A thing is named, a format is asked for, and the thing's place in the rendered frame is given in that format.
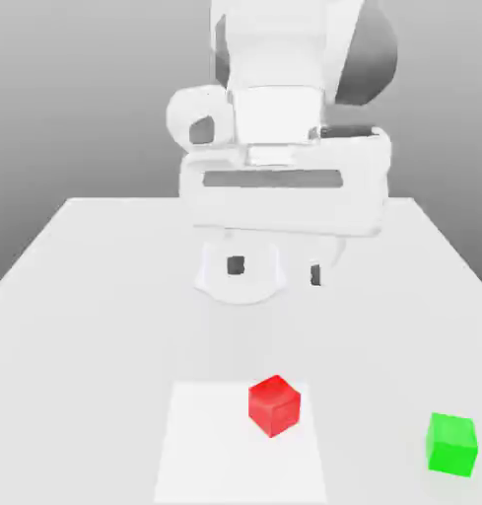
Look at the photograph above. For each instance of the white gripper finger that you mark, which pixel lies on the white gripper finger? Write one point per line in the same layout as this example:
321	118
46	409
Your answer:
235	265
315	275

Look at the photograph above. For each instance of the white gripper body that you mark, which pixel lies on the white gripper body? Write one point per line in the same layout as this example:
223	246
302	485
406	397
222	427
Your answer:
288	205

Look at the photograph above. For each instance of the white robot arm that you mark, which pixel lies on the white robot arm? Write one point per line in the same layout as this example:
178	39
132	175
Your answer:
278	59

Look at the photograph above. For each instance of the small red cube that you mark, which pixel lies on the small red cube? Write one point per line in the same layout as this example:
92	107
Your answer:
274	406

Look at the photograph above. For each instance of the small green cube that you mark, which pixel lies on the small green cube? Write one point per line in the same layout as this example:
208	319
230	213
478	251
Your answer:
452	445

